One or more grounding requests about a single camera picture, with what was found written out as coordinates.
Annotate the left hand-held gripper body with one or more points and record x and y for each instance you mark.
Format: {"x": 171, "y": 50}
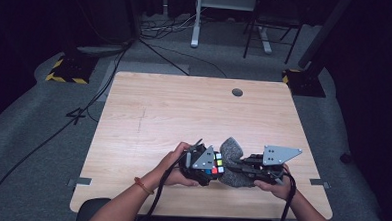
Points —
{"x": 203, "y": 161}

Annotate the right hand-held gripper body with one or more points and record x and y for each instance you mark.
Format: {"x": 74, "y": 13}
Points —
{"x": 277, "y": 155}

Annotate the multicoloured puzzle cube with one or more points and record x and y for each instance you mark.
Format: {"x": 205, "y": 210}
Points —
{"x": 219, "y": 163}

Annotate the grey fluffy cloth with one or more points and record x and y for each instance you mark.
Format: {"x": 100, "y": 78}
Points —
{"x": 231, "y": 150}

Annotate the person's left hand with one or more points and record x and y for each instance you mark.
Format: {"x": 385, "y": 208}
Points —
{"x": 169, "y": 169}

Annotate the person's right hand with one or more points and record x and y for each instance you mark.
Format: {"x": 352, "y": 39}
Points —
{"x": 282, "y": 191}

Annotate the grey tape strip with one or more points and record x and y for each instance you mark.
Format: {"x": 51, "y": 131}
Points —
{"x": 319, "y": 183}
{"x": 82, "y": 181}

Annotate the dark round table grommet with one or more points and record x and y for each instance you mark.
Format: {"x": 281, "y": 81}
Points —
{"x": 237, "y": 92}

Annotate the small black floor object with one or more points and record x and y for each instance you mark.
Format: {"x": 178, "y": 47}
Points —
{"x": 346, "y": 157}

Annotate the black metal chair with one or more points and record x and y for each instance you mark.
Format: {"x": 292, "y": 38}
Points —
{"x": 274, "y": 22}

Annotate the grey stand base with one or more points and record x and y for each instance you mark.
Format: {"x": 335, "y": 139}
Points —
{"x": 103, "y": 50}

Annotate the black yellow striped base plate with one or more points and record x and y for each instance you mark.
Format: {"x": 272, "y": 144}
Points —
{"x": 305, "y": 83}
{"x": 70, "y": 70}

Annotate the slanted black post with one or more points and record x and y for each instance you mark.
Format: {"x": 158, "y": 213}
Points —
{"x": 324, "y": 31}

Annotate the white desk frame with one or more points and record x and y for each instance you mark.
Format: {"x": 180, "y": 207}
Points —
{"x": 196, "y": 23}

